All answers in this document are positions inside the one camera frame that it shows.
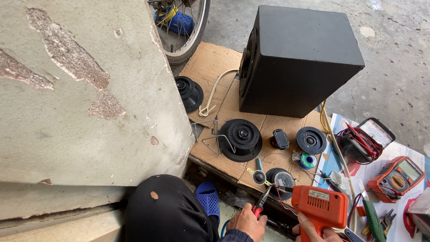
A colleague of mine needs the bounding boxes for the person's right hand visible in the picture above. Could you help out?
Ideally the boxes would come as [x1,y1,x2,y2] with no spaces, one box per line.
[292,212,343,242]

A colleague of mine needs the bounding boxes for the person's left hand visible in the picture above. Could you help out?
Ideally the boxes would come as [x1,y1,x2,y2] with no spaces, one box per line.
[226,203,268,242]

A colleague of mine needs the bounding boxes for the red handled pliers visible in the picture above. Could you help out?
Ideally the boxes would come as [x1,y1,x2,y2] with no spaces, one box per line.
[252,184,273,219]

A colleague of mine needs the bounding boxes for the orange soldering gun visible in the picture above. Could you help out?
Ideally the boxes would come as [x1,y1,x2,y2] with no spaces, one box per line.
[273,184,349,242]

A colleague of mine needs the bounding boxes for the blue rubber slipper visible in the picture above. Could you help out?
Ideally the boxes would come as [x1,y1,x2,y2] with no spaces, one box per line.
[195,181,221,224]

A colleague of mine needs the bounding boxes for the small round tweeter yellow tabs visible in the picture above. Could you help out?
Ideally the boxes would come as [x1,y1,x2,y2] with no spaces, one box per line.
[246,167,272,187]

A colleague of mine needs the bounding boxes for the speaker driver with silver magnet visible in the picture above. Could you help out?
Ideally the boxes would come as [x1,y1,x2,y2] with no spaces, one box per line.
[265,167,296,201]

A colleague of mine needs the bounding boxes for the crumpled white tissue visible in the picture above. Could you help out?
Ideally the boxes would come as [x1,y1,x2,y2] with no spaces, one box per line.
[329,170,352,195]

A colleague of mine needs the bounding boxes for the person's black trouser leg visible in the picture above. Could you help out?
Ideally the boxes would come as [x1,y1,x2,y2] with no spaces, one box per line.
[125,174,220,242]

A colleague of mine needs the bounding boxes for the large black speaker driver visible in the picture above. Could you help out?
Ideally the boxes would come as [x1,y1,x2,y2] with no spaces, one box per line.
[217,119,263,163]

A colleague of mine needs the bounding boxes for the small black tweeter driver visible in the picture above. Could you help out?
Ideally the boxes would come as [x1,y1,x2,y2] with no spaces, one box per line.
[296,126,327,155]

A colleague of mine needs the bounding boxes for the printed paper poster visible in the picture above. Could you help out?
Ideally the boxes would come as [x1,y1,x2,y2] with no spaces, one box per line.
[312,113,430,242]

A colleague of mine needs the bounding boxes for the orange digital multimeter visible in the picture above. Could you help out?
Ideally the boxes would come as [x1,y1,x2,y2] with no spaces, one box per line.
[367,156,426,203]

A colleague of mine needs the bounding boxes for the red multimeter test leads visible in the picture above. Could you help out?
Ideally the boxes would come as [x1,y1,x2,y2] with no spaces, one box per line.
[335,122,385,165]

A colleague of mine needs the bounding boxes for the white cardboard box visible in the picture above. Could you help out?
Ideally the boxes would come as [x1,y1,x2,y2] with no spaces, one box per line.
[407,188,430,240]

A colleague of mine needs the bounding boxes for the black analog multimeter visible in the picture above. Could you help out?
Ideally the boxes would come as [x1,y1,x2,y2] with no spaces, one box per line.
[338,117,396,164]

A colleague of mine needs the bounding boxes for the black cone speaker driver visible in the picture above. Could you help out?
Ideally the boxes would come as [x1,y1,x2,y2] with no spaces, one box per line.
[174,76,204,114]

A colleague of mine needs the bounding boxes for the brown cardboard sheet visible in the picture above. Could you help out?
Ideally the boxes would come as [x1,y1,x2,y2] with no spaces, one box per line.
[179,41,332,207]

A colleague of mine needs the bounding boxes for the black speaker cabinet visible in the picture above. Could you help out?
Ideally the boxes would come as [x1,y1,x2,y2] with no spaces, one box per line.
[239,5,365,118]

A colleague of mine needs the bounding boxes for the bicycle wheel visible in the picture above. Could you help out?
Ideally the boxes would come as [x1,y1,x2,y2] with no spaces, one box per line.
[148,0,211,66]

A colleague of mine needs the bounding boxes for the blue and yellow clog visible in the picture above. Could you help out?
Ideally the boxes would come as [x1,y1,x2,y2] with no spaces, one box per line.
[153,5,195,36]

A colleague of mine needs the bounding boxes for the blue and white handled tool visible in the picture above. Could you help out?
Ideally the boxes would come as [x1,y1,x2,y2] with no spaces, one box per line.
[333,227,366,242]

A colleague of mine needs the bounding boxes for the thin red wire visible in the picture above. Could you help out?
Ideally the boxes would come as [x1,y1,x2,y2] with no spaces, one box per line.
[275,187,299,216]

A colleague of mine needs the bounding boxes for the green handled tool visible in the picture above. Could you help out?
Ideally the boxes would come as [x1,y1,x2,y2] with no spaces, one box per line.
[357,178,387,242]

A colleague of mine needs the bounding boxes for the solder wire spool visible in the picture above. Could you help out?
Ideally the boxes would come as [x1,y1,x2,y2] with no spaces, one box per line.
[297,153,318,170]

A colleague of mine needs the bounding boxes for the yellow handled wire stripper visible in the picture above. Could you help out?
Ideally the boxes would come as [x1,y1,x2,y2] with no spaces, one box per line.
[361,209,397,236]

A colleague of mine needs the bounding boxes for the long cream cable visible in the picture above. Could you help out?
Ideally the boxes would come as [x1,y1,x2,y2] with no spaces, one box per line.
[322,108,358,232]

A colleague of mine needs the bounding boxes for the bent metal wire bracket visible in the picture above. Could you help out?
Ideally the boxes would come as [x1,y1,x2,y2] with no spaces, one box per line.
[201,134,237,155]
[191,119,219,142]

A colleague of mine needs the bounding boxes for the yellow cable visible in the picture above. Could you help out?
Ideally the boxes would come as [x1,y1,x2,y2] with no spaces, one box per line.
[319,99,330,132]

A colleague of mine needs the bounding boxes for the cream looped cable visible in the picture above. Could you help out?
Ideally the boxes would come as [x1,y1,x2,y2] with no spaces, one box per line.
[198,69,240,117]

